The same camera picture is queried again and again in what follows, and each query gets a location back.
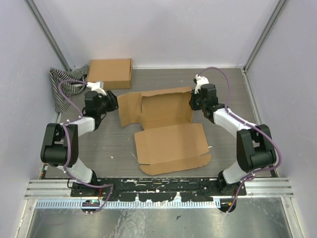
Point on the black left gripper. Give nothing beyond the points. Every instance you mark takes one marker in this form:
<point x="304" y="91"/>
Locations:
<point x="113" y="101"/>

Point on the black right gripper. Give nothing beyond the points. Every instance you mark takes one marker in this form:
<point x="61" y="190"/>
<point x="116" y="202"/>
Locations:
<point x="193" y="106"/>

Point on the brown cardboard box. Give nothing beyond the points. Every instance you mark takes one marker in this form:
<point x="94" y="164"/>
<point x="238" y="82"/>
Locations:
<point x="113" y="73"/>
<point x="169" y="140"/>

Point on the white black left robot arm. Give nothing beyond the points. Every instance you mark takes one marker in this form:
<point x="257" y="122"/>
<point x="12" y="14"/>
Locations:
<point x="60" y="147"/>

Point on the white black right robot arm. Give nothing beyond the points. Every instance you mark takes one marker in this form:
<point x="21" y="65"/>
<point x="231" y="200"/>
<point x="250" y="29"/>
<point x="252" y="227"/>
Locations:
<point x="254" y="149"/>

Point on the folded brown cardboard box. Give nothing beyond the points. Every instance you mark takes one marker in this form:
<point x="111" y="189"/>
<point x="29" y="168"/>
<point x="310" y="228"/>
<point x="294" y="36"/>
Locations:
<point x="113" y="73"/>

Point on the striped black white cloth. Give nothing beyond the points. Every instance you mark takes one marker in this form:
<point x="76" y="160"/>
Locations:
<point x="67" y="83"/>

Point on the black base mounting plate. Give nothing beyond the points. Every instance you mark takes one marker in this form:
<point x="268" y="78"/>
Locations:
<point x="166" y="189"/>

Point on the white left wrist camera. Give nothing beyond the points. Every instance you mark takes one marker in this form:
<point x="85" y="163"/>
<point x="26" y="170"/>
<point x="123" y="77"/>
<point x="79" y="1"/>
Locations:
<point x="97" y="86"/>

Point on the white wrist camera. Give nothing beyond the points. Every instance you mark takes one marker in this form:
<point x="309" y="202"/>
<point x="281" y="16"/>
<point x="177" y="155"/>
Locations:
<point x="200" y="81"/>
<point x="97" y="86"/>

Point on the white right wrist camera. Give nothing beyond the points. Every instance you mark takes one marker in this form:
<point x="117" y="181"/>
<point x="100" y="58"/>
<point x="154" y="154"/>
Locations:
<point x="200" y="81"/>

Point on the aluminium front frame rail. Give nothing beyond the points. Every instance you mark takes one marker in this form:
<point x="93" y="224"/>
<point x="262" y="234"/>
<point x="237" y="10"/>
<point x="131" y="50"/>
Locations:
<point x="55" y="188"/>

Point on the white slotted cable duct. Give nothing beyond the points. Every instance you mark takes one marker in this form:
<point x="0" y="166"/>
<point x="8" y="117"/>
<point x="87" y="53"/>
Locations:
<point x="79" y="203"/>

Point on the left aluminium corner post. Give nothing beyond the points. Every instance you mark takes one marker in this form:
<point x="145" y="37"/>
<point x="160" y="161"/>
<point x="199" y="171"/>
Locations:
<point x="48" y="33"/>

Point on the aluminium corner post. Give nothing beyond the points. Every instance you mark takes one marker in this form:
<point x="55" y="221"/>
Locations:
<point x="48" y="33"/>
<point x="278" y="9"/>

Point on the right aluminium corner post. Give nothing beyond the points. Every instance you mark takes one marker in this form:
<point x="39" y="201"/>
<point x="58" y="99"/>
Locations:
<point x="278" y="9"/>

